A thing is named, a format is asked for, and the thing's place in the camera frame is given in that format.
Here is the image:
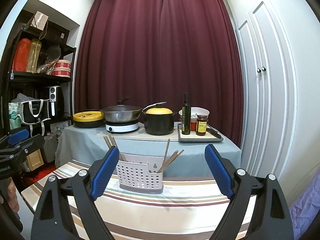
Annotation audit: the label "wooden box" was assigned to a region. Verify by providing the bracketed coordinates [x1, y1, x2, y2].
[27, 150, 44, 171]

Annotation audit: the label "wooden chopstick four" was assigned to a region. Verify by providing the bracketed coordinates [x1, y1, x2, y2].
[157, 150, 184, 173]

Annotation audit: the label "brown paper bag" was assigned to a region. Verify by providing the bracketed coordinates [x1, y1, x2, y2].
[26, 11, 48, 31]

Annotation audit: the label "wooden chopstick two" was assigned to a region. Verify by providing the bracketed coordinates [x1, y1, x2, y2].
[103, 136, 112, 148]

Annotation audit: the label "sauce jar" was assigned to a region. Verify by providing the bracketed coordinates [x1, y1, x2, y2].
[196, 115, 208, 136]

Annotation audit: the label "white perforated utensil holder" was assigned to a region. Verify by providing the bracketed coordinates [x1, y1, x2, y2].
[116, 153, 163, 194]

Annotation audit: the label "wooden chopstick three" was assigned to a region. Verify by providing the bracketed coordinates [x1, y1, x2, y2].
[163, 138, 170, 164]

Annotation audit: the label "olive oil bottle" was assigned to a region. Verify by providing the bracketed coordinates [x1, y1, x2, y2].
[182, 93, 191, 135]

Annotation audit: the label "white bowl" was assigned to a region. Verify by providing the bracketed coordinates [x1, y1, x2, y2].
[190, 107, 210, 121]

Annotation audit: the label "wooden chopstick ten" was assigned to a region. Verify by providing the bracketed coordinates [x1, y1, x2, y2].
[157, 150, 178, 173]

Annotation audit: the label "white cabinet doors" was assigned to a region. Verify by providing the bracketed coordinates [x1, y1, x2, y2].
[236, 1, 297, 179]

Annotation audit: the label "grey tray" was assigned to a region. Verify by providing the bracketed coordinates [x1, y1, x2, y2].
[177, 123, 224, 143]

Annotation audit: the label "white induction cooker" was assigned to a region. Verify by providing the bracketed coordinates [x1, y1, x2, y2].
[105, 121, 139, 133]

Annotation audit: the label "black knife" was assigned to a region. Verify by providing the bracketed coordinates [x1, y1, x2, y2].
[206, 128, 222, 139]

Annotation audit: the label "black air fryer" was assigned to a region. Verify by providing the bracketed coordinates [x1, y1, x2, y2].
[48, 86, 65, 120]

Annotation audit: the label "black metal shelf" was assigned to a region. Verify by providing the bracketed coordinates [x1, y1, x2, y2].
[1, 9, 76, 137]

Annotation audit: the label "red striped round tins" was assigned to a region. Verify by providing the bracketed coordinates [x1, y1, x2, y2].
[51, 60, 72, 77]

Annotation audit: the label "steel wok with lid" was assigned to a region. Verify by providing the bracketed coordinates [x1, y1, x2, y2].
[100, 96, 168, 124]

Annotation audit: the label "red package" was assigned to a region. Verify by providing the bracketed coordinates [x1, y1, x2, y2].
[12, 38, 31, 72]

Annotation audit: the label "green snack packet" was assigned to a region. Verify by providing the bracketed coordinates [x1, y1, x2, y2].
[9, 102, 21, 130]

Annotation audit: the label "wooden chopstick one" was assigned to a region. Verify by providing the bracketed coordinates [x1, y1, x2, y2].
[103, 135, 125, 161]

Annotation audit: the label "gold package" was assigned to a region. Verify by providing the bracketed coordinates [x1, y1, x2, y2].
[26, 38, 42, 73]

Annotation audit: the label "maroon curtain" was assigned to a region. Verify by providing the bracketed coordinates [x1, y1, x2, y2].
[74, 0, 244, 145]

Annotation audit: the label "black pot yellow lid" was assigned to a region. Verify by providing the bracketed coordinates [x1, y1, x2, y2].
[143, 104, 175, 135]

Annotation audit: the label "grey-blue tablecloth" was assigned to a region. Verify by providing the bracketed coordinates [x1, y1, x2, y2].
[55, 126, 242, 178]

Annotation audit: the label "black white tote bag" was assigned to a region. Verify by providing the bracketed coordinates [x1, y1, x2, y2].
[12, 93, 50, 137]

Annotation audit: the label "striped tablecloth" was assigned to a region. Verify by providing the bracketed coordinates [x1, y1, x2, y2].
[21, 160, 258, 240]

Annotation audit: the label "yellow lidded electric griddle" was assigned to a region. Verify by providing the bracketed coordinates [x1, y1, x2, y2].
[73, 111, 105, 128]

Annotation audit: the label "left hand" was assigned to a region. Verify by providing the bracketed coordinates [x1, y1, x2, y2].
[1, 178, 20, 213]

